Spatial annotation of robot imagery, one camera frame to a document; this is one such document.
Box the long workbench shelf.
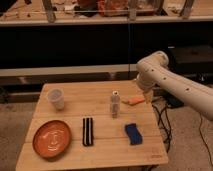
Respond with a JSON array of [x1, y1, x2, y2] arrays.
[[0, 0, 213, 27]]

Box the translucent plastic cup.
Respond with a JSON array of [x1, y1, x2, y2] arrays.
[[47, 89, 64, 110]]

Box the black cables on floor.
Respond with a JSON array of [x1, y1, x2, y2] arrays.
[[151, 99, 213, 158]]

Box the orange plate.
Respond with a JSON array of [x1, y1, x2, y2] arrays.
[[32, 120, 71, 158]]

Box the black box on right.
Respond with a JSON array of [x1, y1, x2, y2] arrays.
[[167, 45, 213, 74]]

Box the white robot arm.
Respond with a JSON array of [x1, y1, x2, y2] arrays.
[[136, 51, 213, 121]]

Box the orange carrot toy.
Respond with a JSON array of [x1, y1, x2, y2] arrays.
[[122, 97, 145, 106]]

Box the small clear plastic bottle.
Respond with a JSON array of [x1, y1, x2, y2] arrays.
[[110, 91, 120, 118]]

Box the blue sponge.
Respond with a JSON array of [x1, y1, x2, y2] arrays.
[[125, 123, 142, 145]]

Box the wooden table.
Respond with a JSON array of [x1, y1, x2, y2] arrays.
[[16, 81, 168, 171]]

